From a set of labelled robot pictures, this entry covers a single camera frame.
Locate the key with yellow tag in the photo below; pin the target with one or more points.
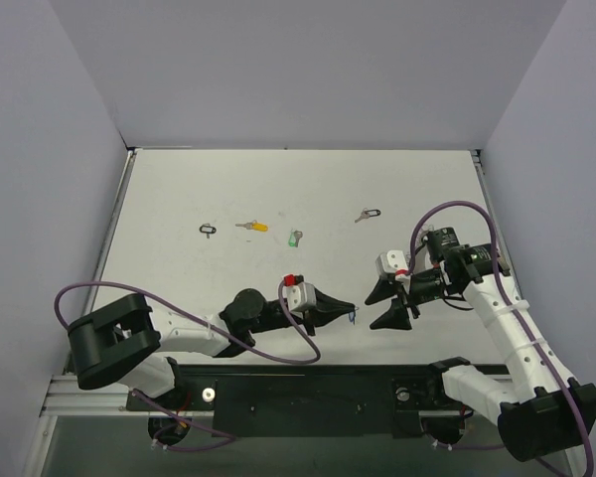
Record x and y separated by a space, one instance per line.
253 226

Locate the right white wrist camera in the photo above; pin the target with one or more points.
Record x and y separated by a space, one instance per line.
392 267

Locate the aluminium frame rail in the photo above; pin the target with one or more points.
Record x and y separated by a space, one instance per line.
110 433

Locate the black tag with small key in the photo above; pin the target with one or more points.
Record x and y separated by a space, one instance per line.
208 230

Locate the key with black tag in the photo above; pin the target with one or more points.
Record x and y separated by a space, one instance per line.
368 214

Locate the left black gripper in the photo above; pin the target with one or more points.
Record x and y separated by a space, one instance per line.
309 315

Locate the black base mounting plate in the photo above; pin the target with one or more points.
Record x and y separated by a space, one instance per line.
320 401

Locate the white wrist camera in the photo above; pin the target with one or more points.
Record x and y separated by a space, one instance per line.
300 295
392 267

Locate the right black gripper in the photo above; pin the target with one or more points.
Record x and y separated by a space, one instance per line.
406 296

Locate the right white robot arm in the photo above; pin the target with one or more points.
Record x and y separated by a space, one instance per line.
544 409

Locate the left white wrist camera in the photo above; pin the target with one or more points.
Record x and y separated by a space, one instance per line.
300 295

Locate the red keyring with keys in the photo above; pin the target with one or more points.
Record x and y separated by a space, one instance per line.
425 230

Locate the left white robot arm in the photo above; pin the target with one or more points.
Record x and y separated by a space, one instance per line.
132 340

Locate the key with green tag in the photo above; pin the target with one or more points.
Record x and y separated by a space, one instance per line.
294 238

